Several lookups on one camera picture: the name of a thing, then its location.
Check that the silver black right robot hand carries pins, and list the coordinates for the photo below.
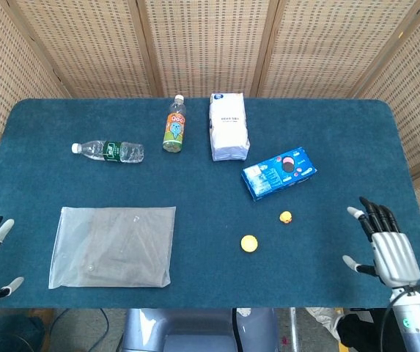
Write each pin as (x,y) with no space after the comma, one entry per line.
(393,253)

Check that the small yellow pink toy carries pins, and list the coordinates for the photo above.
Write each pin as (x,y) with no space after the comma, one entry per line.
(286,217)

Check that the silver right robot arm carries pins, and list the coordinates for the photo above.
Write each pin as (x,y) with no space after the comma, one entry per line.
(416,322)

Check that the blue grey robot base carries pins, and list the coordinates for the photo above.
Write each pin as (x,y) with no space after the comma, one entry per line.
(195,330)

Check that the black bag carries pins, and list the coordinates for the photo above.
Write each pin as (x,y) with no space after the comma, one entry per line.
(363,331)

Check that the blue fabric bundle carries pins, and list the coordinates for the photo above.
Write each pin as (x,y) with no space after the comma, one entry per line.
(8,331)

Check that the white cloth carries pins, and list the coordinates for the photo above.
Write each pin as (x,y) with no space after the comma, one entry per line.
(325,317)

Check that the clear plastic bag grey cloth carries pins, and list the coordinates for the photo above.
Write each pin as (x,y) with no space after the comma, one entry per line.
(114,249)

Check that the blue cookie box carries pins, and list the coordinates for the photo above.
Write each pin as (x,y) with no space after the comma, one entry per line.
(279,174)

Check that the clear water bottle green label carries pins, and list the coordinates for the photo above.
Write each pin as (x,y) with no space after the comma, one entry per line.
(112,151)

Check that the blue table cloth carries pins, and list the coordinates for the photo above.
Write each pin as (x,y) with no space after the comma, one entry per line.
(202,190)

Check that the white paper bag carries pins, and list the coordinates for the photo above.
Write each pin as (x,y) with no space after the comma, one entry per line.
(228,128)

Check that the orange juice bottle cartoon label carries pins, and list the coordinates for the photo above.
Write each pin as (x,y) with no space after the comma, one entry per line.
(174,128)

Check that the woven bamboo folding screen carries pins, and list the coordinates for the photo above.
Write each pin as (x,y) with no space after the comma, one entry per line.
(209,44)

